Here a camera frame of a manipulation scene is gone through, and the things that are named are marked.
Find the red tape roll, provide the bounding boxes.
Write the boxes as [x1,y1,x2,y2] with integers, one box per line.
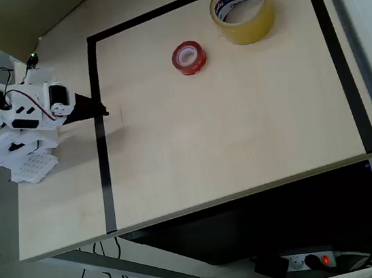
[169,38,209,79]

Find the large yellow tape roll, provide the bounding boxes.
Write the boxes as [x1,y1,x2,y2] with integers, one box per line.
[207,0,280,50]

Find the controller board with green LED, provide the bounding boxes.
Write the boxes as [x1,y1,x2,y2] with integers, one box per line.
[22,51,44,75]

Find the grey slanted table leg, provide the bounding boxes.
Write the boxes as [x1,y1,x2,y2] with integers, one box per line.
[39,232,203,278]

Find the black power adapter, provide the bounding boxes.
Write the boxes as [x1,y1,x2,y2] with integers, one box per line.
[252,251,292,278]

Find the black round plug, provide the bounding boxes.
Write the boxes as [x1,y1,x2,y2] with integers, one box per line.
[303,252,322,273]

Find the white perforated base plate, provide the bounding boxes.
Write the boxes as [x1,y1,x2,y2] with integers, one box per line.
[7,147,62,187]

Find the white power strip red switch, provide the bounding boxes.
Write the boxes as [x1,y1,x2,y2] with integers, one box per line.
[279,245,338,275]

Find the white power cord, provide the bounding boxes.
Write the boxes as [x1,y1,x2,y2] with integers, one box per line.
[333,245,372,273]

